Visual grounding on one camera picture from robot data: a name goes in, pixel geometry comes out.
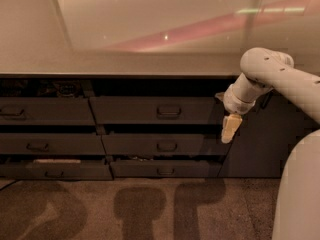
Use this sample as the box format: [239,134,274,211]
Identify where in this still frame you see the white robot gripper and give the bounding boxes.
[215,85,255,144]

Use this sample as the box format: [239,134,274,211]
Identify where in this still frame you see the dark drawer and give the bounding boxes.
[0,97,95,126]
[0,159,113,180]
[0,133,105,155]
[110,160,222,178]
[89,96,224,125]
[102,134,230,156]

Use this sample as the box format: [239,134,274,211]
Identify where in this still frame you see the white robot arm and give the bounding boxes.
[216,48,320,240]

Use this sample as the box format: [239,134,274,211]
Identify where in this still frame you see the items inside left drawer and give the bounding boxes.
[0,79,83,98]

